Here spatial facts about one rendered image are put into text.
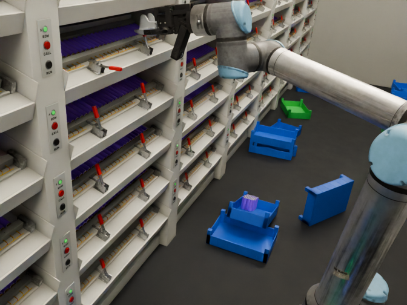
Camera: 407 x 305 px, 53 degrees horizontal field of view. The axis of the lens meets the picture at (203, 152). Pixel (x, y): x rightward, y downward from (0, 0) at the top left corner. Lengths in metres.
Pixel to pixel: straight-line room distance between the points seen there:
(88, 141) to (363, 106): 0.74
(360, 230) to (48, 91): 0.78
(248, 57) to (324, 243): 1.20
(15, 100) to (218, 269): 1.21
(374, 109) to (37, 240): 0.91
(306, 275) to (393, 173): 1.11
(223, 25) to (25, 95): 0.57
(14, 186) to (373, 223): 0.81
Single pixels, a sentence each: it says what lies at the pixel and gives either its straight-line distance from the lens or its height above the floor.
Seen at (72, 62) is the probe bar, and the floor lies 0.97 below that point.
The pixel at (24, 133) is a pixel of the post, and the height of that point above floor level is 0.84.
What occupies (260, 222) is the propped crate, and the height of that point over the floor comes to 0.12.
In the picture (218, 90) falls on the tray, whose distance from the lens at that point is 2.23.
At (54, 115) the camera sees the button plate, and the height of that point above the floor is 0.88.
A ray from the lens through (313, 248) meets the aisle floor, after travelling 2.10.
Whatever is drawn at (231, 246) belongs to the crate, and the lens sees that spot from 1.94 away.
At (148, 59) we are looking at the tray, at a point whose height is 0.93.
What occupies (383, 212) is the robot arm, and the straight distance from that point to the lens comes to 0.97.
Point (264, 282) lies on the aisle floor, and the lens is 1.85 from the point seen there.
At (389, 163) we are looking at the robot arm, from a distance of 0.90.
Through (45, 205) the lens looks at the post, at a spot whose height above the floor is 0.65.
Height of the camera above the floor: 1.27
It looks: 27 degrees down
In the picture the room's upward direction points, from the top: 5 degrees clockwise
